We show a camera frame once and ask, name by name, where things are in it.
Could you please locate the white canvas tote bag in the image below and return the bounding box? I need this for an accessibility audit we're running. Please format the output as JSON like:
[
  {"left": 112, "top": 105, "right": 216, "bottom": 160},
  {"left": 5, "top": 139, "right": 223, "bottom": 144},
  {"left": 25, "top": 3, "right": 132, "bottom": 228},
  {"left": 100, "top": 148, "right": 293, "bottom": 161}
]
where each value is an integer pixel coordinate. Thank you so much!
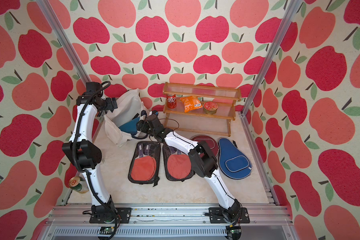
[{"left": 104, "top": 89, "right": 149, "bottom": 147}]

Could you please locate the black paddle case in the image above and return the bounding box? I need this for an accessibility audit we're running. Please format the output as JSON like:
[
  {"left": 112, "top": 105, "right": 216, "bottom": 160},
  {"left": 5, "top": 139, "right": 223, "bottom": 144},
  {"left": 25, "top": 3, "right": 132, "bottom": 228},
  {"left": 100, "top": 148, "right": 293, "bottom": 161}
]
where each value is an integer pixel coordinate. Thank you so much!
[
  {"left": 128, "top": 141, "right": 161, "bottom": 187},
  {"left": 162, "top": 145, "right": 195, "bottom": 182}
]

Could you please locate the maroon paddle case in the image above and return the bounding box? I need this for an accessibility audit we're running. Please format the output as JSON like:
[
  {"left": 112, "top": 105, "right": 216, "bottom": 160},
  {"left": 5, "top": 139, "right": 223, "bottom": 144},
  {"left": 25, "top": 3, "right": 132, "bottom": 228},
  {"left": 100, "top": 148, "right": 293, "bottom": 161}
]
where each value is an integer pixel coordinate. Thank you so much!
[{"left": 191, "top": 135, "right": 220, "bottom": 158}]

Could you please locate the blue paddle case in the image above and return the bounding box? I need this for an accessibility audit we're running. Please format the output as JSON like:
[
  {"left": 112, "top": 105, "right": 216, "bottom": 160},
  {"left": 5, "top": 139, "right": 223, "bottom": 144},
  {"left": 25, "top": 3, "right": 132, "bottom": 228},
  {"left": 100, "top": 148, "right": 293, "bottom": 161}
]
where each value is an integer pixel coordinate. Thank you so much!
[{"left": 218, "top": 138, "right": 253, "bottom": 180}]

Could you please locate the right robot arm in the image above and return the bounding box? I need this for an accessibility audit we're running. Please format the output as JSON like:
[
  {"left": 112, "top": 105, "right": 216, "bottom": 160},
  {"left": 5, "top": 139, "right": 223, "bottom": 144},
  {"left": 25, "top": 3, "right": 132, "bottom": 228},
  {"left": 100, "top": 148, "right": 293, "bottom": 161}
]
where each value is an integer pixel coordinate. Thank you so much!
[{"left": 137, "top": 114, "right": 242, "bottom": 224}]

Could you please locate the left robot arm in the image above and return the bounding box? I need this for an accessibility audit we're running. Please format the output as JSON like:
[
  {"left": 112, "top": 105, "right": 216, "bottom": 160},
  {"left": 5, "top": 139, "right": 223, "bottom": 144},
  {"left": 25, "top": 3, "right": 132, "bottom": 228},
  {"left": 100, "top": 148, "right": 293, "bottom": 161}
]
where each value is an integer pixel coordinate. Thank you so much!
[{"left": 62, "top": 89, "right": 118, "bottom": 224}]

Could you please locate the orange snack bag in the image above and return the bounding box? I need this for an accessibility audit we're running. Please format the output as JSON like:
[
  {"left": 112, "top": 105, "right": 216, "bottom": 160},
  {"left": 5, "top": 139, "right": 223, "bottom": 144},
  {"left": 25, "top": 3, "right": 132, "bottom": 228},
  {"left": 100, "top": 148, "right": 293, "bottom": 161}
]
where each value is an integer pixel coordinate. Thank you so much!
[{"left": 180, "top": 96, "right": 203, "bottom": 113}]

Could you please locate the red cola can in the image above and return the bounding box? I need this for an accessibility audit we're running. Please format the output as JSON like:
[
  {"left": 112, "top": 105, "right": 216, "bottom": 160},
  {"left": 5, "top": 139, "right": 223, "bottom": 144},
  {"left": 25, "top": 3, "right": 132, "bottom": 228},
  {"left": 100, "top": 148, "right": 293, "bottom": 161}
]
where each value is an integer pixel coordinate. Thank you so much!
[{"left": 167, "top": 94, "right": 177, "bottom": 109}]

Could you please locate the wooden two-tier shelf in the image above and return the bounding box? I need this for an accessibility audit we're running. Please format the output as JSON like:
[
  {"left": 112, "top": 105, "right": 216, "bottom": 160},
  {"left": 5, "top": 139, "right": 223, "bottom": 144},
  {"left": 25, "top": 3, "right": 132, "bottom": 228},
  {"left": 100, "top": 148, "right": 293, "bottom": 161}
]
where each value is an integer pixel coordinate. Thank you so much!
[{"left": 163, "top": 83, "right": 242, "bottom": 137}]

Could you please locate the round red tin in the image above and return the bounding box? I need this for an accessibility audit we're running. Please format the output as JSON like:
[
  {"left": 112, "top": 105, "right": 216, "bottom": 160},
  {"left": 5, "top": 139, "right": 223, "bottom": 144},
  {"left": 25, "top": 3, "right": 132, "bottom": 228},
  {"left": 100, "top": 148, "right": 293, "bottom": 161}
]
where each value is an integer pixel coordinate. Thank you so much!
[{"left": 203, "top": 102, "right": 219, "bottom": 115}]

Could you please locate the green drink can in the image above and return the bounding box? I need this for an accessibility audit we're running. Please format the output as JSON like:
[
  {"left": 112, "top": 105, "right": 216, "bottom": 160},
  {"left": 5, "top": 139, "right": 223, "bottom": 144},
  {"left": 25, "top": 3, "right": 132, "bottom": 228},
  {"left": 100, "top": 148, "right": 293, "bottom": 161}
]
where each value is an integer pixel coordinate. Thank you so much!
[{"left": 69, "top": 176, "right": 90, "bottom": 194}]

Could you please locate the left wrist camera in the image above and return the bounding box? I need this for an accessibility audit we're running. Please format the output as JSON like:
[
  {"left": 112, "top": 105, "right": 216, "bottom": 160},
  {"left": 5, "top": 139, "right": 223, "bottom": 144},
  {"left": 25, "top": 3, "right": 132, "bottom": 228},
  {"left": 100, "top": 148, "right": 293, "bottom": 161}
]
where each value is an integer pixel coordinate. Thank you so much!
[{"left": 84, "top": 82, "right": 102, "bottom": 96}]

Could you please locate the aluminium frame post left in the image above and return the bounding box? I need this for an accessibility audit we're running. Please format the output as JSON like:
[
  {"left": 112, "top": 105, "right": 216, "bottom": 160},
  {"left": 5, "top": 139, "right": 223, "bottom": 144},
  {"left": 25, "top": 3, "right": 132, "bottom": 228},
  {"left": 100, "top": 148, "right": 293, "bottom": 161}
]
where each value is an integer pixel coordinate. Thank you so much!
[{"left": 35, "top": 0, "right": 105, "bottom": 113}]

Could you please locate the aluminium frame post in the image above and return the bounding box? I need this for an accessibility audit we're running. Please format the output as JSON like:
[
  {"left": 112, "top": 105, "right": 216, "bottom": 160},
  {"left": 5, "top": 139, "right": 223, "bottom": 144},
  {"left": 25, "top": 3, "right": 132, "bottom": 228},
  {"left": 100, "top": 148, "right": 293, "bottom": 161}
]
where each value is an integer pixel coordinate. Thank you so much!
[
  {"left": 241, "top": 0, "right": 303, "bottom": 117},
  {"left": 35, "top": 0, "right": 105, "bottom": 113}
]

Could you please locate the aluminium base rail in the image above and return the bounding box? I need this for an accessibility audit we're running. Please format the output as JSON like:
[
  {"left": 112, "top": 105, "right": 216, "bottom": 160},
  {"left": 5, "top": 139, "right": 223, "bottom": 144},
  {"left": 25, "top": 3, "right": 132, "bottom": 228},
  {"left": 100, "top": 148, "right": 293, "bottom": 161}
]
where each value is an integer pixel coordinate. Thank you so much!
[{"left": 37, "top": 204, "right": 299, "bottom": 240}]

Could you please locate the aluminium frame post right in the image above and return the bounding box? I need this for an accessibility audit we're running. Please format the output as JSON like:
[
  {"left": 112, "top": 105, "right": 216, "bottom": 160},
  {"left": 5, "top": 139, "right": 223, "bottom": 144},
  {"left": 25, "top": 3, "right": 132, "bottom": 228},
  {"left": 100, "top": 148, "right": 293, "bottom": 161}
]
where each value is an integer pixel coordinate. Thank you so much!
[{"left": 241, "top": 0, "right": 303, "bottom": 117}]

